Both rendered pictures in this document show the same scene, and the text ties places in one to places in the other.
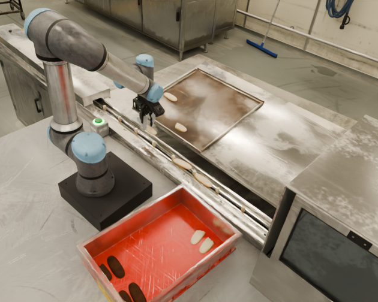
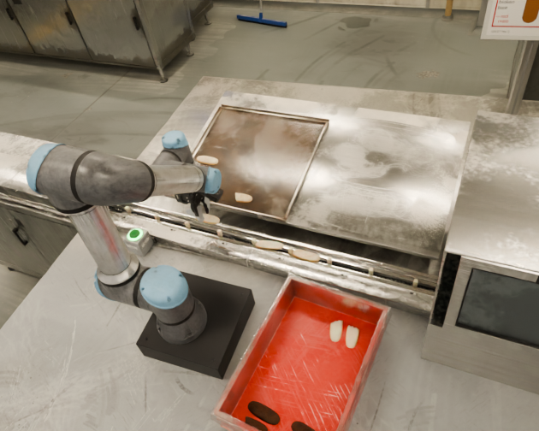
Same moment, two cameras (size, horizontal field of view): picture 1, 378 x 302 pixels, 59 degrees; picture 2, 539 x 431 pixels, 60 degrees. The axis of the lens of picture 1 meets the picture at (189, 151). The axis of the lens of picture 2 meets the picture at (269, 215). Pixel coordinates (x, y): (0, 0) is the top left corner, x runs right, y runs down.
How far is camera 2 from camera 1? 30 cm
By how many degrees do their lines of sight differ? 9
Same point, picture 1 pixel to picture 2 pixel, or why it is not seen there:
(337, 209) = (513, 256)
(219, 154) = (309, 214)
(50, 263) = not seen: outside the picture
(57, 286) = not seen: outside the picture
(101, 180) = (193, 316)
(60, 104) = (108, 253)
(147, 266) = (299, 394)
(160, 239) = (296, 354)
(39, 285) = not seen: outside the picture
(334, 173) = (486, 209)
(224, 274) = (388, 362)
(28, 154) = (67, 319)
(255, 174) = (364, 221)
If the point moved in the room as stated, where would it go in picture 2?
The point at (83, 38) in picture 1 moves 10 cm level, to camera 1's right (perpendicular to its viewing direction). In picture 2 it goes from (122, 169) to (168, 156)
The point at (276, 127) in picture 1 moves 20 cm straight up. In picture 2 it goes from (359, 149) to (359, 103)
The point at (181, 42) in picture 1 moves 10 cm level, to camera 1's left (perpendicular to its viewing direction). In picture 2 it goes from (156, 56) to (144, 59)
